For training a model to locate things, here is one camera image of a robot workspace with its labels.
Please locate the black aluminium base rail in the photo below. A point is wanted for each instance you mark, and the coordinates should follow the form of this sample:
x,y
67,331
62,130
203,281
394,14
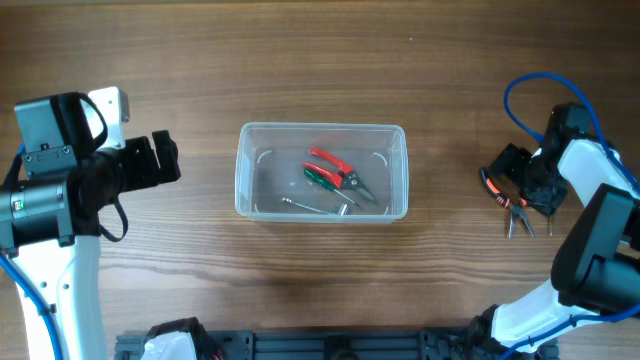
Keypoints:
x,y
426,344

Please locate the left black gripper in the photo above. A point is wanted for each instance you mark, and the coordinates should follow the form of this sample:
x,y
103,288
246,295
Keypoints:
x,y
147,173

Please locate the clear plastic container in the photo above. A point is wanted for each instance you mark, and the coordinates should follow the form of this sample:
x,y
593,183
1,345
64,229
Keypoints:
x,y
366,162

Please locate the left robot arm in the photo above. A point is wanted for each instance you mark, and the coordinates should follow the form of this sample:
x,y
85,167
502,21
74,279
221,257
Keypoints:
x,y
74,161

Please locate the green handled screwdriver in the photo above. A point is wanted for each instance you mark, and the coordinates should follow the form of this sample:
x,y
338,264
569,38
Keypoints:
x,y
325,183

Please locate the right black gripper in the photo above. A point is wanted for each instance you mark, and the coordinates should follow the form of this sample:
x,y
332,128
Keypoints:
x,y
509,164

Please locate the black orange needle-nose pliers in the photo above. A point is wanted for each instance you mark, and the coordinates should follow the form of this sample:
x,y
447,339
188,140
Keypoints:
x,y
516,209

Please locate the small metal hammer tool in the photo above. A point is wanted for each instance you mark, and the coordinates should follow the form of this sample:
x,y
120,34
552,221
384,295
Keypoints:
x,y
342,211

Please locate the black red screwdriver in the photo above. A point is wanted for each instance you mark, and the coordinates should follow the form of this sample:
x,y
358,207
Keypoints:
x,y
550,225

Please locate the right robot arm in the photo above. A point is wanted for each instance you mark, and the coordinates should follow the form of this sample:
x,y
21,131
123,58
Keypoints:
x,y
591,282

